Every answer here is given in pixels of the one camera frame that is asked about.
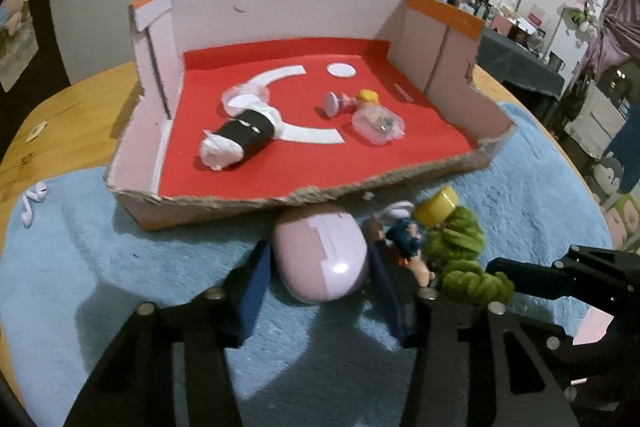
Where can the white earbud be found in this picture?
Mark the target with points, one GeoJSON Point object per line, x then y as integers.
{"type": "Point", "coordinates": [40, 191]}
{"type": "Point", "coordinates": [27, 214]}

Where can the metal cup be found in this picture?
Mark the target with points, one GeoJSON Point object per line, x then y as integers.
{"type": "Point", "coordinates": [556, 62]}

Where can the pink cloth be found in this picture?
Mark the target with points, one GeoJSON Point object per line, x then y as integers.
{"type": "Point", "coordinates": [597, 327]}

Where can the dark-haired doll figurine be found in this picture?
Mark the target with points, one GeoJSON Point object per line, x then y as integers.
{"type": "Point", "coordinates": [405, 239]}

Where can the green and beige plush toy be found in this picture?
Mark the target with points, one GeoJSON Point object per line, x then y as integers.
{"type": "Point", "coordinates": [622, 224]}

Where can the grey monkey plush toy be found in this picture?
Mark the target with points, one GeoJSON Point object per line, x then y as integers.
{"type": "Point", "coordinates": [612, 179]}

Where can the blonde pink dress figurine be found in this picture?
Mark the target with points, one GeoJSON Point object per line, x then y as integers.
{"type": "Point", "coordinates": [345, 103]}

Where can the pink earbuds case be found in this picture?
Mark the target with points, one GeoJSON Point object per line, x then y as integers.
{"type": "Point", "coordinates": [320, 252]}

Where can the clear round plastic lid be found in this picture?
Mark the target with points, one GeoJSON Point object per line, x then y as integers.
{"type": "Point", "coordinates": [245, 94]}

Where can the row of bottles and jars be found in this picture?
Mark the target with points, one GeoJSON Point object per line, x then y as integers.
{"type": "Point", "coordinates": [480, 4]}

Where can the clear plastic capsule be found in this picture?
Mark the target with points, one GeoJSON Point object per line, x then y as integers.
{"type": "Point", "coordinates": [377, 123]}

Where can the black and white plush roll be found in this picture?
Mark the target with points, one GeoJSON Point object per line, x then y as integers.
{"type": "Point", "coordinates": [245, 137]}

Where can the yellow plastic cap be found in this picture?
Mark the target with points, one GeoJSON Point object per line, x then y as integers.
{"type": "Point", "coordinates": [436, 206]}

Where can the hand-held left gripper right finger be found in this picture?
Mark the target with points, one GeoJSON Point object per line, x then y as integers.
{"type": "Point", "coordinates": [387, 302]}

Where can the hanging paper sheet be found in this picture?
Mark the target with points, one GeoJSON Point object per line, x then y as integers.
{"type": "Point", "coordinates": [17, 64]}

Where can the grey cloth covered table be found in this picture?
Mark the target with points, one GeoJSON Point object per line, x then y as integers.
{"type": "Point", "coordinates": [520, 67]}

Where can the blue fluffy mat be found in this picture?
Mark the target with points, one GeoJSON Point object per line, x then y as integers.
{"type": "Point", "coordinates": [100, 287]}

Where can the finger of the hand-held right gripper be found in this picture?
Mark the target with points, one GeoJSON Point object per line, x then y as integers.
{"type": "Point", "coordinates": [535, 279]}
{"type": "Point", "coordinates": [545, 334]}

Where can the red-lined cardboard box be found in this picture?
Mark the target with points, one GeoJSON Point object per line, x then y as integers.
{"type": "Point", "coordinates": [210, 72]}

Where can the white flower plush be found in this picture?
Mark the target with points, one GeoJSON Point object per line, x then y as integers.
{"type": "Point", "coordinates": [582, 12]}

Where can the small paper tag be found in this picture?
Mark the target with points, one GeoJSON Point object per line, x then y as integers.
{"type": "Point", "coordinates": [37, 131]}

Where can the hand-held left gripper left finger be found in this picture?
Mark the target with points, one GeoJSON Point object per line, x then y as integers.
{"type": "Point", "coordinates": [252, 292]}

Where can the purple curtain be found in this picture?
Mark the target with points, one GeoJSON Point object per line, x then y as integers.
{"type": "Point", "coordinates": [617, 27]}

